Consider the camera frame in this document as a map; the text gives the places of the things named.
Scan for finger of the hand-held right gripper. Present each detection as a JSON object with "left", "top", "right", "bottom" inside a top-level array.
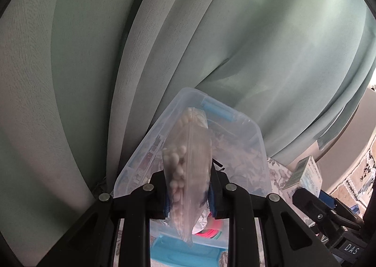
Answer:
[
  {"left": 319, "top": 190, "right": 364, "bottom": 221},
  {"left": 292, "top": 188, "right": 363, "bottom": 236}
]

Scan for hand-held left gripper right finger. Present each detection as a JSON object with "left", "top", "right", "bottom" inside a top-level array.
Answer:
[{"left": 207, "top": 160, "right": 344, "bottom": 267}]

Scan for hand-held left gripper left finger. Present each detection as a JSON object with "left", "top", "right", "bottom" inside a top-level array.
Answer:
[{"left": 38, "top": 169, "right": 171, "bottom": 267}]

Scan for pale blue plastic packet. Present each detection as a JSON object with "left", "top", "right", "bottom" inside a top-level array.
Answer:
[{"left": 192, "top": 211, "right": 210, "bottom": 234}]

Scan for small white box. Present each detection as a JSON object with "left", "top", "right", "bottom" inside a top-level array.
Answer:
[{"left": 281, "top": 155, "right": 324, "bottom": 198}]

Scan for pink plastic ring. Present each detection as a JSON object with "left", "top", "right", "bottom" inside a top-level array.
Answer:
[{"left": 195, "top": 226, "right": 225, "bottom": 240}]

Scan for clear bag of cotton swabs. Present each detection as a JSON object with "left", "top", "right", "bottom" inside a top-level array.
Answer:
[{"left": 161, "top": 108, "right": 213, "bottom": 247}]

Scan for clear plastic container blue latches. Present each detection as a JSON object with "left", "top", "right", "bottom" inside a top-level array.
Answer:
[{"left": 113, "top": 87, "right": 272, "bottom": 266}]

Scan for beige quilted lace cover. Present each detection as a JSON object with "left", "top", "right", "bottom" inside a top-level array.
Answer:
[{"left": 329, "top": 138, "right": 376, "bottom": 209}]

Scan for white curved cabinet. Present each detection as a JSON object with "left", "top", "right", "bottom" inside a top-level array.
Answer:
[{"left": 289, "top": 100, "right": 376, "bottom": 194}]

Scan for pale green curtain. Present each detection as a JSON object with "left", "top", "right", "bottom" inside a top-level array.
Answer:
[{"left": 0, "top": 0, "right": 376, "bottom": 266}]

